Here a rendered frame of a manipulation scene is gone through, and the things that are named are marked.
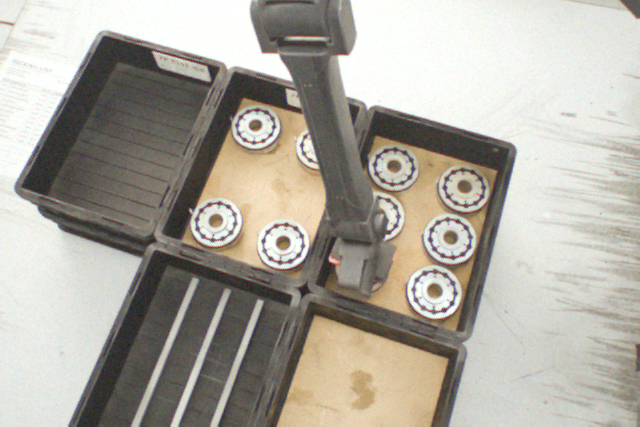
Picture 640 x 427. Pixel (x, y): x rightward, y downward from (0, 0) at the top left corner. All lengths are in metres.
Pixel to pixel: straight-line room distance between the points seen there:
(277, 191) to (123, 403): 0.50
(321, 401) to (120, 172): 0.62
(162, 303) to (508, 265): 0.73
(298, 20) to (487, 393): 0.91
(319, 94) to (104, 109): 0.80
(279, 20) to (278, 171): 0.66
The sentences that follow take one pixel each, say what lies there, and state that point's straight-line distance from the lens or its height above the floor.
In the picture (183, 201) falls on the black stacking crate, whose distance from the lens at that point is 1.30.
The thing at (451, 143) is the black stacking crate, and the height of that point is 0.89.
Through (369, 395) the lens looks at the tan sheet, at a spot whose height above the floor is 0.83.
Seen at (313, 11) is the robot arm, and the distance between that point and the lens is 0.73.
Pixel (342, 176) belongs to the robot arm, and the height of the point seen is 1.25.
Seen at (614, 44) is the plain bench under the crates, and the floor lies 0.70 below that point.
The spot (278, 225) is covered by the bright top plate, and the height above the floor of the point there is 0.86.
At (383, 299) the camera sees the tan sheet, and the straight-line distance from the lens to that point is 1.28.
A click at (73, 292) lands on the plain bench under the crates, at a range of 1.52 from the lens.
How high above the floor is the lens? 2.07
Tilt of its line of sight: 67 degrees down
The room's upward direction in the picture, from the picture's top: 5 degrees counter-clockwise
